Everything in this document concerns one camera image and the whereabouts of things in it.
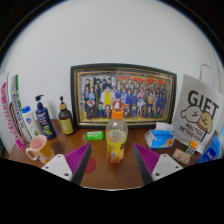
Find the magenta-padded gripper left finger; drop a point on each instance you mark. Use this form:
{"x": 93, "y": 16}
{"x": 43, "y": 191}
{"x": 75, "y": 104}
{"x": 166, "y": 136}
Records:
{"x": 56, "y": 165}

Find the framed group picture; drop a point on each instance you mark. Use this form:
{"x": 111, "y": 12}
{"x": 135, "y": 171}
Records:
{"x": 123, "y": 96}

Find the white paper gift bag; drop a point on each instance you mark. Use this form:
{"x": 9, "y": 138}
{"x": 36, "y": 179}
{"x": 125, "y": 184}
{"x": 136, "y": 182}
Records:
{"x": 198, "y": 113}

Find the small colourful puzzle cube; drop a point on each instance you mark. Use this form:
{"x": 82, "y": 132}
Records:
{"x": 193, "y": 144}

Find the white and green shuttlecock tube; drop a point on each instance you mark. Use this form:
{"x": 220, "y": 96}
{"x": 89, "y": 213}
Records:
{"x": 18, "y": 106}

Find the white lotion bottle blue cap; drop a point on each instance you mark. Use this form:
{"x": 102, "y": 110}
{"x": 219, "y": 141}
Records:
{"x": 30, "y": 123}

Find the pink mug with orange print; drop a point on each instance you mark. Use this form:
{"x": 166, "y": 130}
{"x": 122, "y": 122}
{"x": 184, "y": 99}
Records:
{"x": 41, "y": 148}

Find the orange-capped juice bottle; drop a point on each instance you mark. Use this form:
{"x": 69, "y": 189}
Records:
{"x": 116, "y": 146}

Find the pink shuttlecock tube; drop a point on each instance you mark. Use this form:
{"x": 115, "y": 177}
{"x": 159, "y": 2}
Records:
{"x": 8, "y": 116}

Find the blue detergent bottle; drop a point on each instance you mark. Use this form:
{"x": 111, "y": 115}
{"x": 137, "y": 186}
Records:
{"x": 211, "y": 151}

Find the small flat snack packet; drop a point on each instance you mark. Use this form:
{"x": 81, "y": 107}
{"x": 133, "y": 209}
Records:
{"x": 181, "y": 156}

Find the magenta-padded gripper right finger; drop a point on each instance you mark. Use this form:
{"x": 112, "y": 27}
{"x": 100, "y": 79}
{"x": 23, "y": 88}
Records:
{"x": 166, "y": 165}

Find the small green packet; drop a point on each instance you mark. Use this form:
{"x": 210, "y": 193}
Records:
{"x": 95, "y": 135}

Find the dark blue pump bottle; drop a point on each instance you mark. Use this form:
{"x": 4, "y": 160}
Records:
{"x": 45, "y": 121}

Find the brown pump bottle yellow label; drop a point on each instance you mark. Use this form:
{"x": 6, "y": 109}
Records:
{"x": 66, "y": 123}

